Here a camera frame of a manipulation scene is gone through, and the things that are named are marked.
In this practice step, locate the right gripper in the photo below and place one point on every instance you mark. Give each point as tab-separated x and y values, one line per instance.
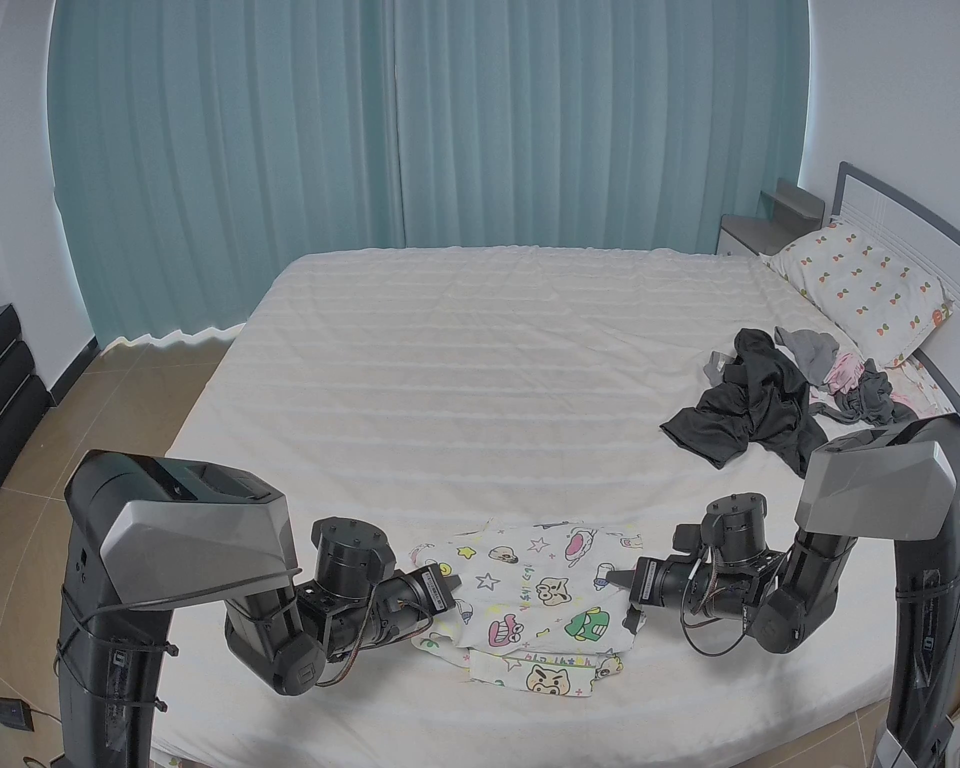
664	581

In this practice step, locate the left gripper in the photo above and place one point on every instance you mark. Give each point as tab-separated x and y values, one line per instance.
416	596

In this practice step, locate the white printed pyjama top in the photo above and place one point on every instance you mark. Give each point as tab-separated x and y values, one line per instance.
540	600

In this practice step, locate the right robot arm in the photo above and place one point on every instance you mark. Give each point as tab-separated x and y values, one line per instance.
870	487

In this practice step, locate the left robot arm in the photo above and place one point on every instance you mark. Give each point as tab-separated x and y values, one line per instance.
180	540

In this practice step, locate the bed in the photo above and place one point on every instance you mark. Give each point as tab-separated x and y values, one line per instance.
450	375

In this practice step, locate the black garment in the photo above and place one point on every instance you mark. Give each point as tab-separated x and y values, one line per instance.
757	412

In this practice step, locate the pink garment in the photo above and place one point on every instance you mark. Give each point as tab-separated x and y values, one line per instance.
847	371

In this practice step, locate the dark grey garment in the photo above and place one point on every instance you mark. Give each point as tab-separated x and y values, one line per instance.
870	397

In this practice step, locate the grey bedside table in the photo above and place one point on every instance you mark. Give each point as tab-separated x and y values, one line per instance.
757	229

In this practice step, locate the white printed pillow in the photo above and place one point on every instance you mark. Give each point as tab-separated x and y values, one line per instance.
862	285

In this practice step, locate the blue-green curtain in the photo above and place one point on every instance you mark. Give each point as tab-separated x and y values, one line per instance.
585	120
225	150

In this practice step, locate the black chest of drawers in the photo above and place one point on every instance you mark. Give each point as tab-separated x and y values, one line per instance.
19	390

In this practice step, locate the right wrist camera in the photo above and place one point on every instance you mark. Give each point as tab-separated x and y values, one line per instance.
686	538

